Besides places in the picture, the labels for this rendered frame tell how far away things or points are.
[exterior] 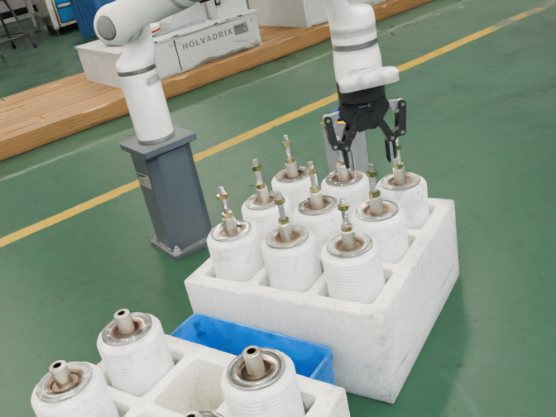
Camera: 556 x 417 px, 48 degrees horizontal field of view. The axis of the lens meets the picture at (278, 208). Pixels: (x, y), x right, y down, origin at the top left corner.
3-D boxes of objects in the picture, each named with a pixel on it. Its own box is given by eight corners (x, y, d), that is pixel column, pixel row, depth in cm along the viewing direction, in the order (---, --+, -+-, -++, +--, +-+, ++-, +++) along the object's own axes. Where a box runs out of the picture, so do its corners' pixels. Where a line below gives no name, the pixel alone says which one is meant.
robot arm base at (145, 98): (132, 141, 156) (112, 74, 148) (164, 128, 160) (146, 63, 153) (148, 147, 149) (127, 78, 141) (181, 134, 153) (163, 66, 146)
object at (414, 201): (389, 249, 132) (380, 171, 124) (436, 249, 129) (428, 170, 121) (381, 275, 124) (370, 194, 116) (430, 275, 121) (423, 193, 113)
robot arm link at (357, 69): (342, 95, 92) (336, 54, 90) (326, 78, 102) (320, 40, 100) (401, 82, 93) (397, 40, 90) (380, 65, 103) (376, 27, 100)
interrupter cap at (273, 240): (269, 231, 111) (268, 227, 111) (310, 226, 110) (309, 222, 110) (263, 252, 105) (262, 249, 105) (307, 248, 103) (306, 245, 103)
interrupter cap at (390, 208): (381, 198, 114) (381, 195, 114) (408, 211, 108) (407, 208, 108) (347, 213, 112) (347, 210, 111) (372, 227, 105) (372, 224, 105)
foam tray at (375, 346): (206, 357, 123) (183, 280, 115) (299, 253, 151) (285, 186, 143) (393, 405, 103) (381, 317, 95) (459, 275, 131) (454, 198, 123)
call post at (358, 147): (340, 244, 151) (320, 124, 138) (352, 230, 157) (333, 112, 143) (367, 247, 148) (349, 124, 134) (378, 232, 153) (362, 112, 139)
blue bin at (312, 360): (173, 399, 114) (155, 347, 108) (209, 361, 122) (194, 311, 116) (313, 452, 97) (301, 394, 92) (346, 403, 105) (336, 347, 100)
